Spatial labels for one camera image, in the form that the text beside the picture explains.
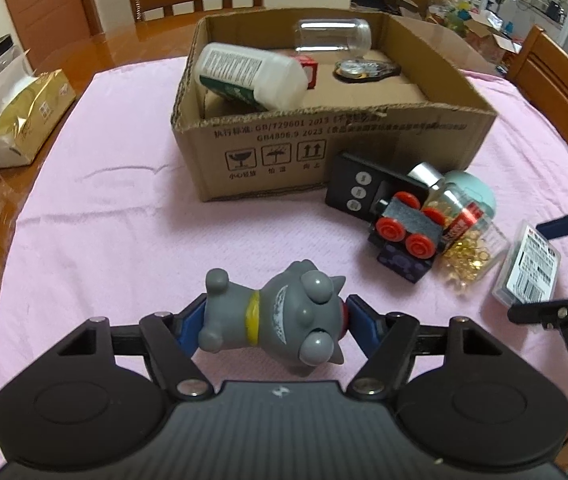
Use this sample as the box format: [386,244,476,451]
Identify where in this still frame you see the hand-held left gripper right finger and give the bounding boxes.
[346,294,532,401]

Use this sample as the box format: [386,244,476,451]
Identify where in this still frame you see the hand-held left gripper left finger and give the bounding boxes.
[28,294,213,401]

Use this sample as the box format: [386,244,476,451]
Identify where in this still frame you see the clear case with white label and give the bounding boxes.
[494,223,562,308]

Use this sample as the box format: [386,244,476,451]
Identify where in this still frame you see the grey cat figurine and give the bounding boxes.
[199,259,349,376]

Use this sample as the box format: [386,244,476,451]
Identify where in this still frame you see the brown cardboard box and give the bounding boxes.
[171,8,497,203]

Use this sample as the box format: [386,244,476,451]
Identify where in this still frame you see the white plastic bottle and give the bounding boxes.
[196,42,309,111]

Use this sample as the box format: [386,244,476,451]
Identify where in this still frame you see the clear plastic jar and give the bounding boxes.
[294,18,373,56]

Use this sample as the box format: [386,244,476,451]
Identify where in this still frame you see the clear bottle of gold capsules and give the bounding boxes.
[406,162,509,288]

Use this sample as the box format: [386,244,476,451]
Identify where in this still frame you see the teal round container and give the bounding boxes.
[441,170,498,223]

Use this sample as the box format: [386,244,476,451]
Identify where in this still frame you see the black toy train red wheels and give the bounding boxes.
[368,191,447,286]

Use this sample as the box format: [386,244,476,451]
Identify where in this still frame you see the pink towel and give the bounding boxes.
[0,55,568,466]

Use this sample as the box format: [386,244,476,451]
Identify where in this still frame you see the black remote control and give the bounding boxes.
[325,152,415,221]

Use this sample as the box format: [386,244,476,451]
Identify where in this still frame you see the open cardboard box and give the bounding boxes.
[464,15,522,63]

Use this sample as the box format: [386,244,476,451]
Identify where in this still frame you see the gold tissue pack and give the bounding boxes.
[0,69,77,168]

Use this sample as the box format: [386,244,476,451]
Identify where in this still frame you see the wooden door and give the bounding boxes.
[0,0,102,68]

